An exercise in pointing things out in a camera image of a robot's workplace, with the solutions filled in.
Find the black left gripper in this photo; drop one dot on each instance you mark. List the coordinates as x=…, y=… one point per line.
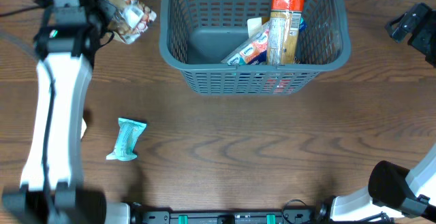
x=107, y=6

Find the orange tan cracker package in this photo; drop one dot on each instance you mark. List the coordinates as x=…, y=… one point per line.
x=285, y=18

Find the small teal white packet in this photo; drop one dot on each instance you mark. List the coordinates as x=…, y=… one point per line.
x=129, y=133

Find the blue tissue multipack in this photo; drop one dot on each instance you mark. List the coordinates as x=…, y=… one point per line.
x=251, y=52

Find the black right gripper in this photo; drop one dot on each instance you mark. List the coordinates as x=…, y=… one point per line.
x=409, y=22

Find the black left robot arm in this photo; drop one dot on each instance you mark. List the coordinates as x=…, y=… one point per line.
x=51, y=184

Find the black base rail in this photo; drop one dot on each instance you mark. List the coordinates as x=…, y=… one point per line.
x=295, y=211

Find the grey plastic basket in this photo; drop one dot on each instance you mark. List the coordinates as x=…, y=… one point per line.
x=219, y=46

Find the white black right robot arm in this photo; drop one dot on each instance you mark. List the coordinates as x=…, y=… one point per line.
x=393, y=191

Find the beige brown snack bag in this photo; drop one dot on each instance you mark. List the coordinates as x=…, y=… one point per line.
x=83, y=128

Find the beige nut snack bag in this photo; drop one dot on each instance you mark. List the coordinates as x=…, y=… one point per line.
x=255, y=24

